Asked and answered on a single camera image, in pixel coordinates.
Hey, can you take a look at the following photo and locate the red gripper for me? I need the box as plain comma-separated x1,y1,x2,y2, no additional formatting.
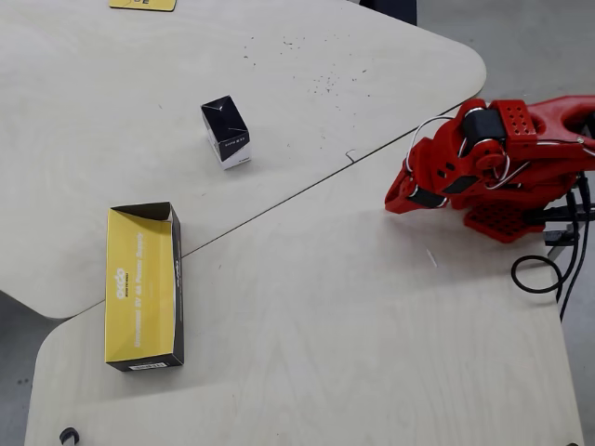
383,168,451,215

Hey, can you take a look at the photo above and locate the small black white box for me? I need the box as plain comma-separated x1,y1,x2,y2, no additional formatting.
200,95,253,171

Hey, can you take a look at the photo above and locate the red perforated robot base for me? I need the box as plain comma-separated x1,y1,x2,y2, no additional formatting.
463,197,548,245

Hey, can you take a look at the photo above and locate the open black okdo box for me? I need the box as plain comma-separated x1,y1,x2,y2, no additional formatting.
104,201,186,374

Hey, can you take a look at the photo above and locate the black table clamp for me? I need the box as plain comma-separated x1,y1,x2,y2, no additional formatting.
541,185,594,264

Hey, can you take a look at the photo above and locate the yellow card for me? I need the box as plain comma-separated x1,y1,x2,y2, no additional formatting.
108,0,179,12

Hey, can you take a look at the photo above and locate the white servo wire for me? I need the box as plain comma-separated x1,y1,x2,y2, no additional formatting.
402,115,455,176

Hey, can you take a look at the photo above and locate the black cable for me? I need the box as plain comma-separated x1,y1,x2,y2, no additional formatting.
560,171,594,321
510,192,582,295

